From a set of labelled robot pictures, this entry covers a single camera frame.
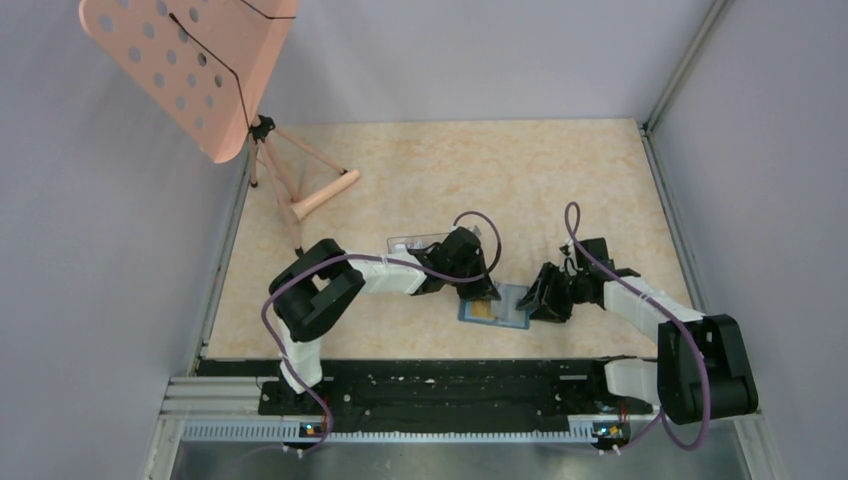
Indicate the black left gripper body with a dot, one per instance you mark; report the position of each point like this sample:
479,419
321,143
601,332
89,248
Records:
475,266

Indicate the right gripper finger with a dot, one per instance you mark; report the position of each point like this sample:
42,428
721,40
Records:
532,300
557,312

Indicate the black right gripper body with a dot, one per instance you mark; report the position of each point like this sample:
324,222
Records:
565,290

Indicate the gold card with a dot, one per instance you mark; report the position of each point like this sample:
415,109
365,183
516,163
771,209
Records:
478,311

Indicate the blue leather card holder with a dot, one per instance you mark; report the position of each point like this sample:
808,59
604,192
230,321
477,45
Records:
505,310

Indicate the clear plastic card box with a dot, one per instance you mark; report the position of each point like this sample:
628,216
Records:
418,244

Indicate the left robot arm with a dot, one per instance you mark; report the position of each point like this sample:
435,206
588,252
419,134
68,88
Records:
311,295

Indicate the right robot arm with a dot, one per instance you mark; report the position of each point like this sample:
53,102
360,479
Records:
701,368

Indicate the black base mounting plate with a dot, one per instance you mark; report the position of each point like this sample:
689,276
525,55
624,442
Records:
452,396

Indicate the pink perforated music stand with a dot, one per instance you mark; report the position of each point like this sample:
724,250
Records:
208,64

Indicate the aluminium rail frame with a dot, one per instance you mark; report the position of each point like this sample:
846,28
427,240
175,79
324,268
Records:
231,404

